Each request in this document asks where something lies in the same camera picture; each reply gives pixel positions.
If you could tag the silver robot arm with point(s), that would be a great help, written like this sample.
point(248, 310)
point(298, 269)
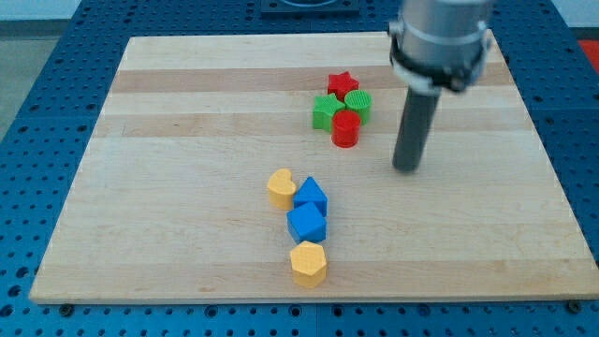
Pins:
point(437, 44)

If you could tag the yellow heart block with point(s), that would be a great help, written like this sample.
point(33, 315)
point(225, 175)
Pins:
point(281, 189)

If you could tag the yellow hexagon block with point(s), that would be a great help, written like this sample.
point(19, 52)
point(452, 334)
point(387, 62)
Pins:
point(309, 264)

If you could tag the blue triangle block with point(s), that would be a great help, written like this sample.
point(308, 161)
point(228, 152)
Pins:
point(310, 191)

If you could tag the blue cube block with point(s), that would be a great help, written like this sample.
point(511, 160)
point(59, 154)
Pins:
point(306, 223)

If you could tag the red cylinder block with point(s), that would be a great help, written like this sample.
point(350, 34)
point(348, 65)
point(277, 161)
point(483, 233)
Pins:
point(345, 128)

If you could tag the green star block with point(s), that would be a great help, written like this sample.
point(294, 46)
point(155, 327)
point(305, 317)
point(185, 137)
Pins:
point(324, 109)

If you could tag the green cylinder block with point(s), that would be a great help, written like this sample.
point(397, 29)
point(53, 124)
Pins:
point(360, 102)

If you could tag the red star block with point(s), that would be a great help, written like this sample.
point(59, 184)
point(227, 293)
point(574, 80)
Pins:
point(341, 84)

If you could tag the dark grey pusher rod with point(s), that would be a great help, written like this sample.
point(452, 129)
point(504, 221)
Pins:
point(417, 116)

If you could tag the wooden board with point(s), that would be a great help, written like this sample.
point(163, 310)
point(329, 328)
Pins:
point(170, 201)

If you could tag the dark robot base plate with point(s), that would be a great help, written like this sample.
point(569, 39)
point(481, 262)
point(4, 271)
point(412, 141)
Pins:
point(271, 8)

